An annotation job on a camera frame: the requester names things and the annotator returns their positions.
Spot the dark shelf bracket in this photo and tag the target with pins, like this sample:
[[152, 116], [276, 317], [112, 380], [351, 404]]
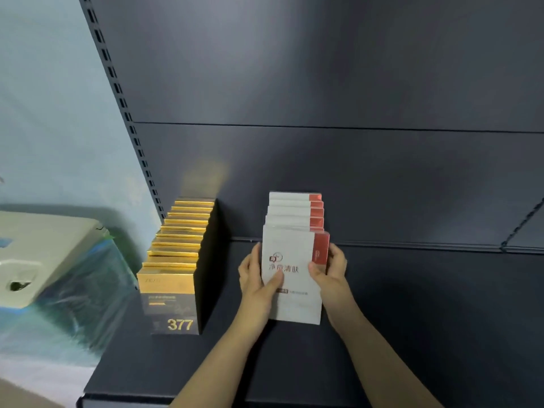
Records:
[[520, 225]]

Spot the person's left hand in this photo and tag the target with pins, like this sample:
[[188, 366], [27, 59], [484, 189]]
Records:
[[253, 293]]

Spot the person's right hand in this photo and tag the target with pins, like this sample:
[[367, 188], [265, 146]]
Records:
[[335, 293]]

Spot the person's left thumb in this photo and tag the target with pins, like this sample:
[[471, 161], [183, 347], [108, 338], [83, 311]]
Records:
[[273, 286]]

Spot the person's right forearm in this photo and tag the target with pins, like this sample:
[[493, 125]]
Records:
[[382, 365]]

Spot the white and red box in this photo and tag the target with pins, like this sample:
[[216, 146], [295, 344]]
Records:
[[289, 222], [289, 204], [289, 212], [289, 196], [293, 301]]

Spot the person's right thumb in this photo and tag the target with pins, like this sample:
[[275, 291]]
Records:
[[316, 274]]

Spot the person's left forearm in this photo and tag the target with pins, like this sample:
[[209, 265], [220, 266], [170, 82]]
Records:
[[221, 365]]

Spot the slotted shelf upright post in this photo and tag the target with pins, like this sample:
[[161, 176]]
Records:
[[121, 101]]

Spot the row of black gold boxes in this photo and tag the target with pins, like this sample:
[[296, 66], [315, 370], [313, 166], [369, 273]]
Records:
[[174, 288]]

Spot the dark shelf back panel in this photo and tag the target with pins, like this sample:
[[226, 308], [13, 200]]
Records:
[[318, 59], [382, 182]]

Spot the dark shelf board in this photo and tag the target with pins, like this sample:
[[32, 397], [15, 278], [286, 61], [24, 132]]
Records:
[[425, 318]]

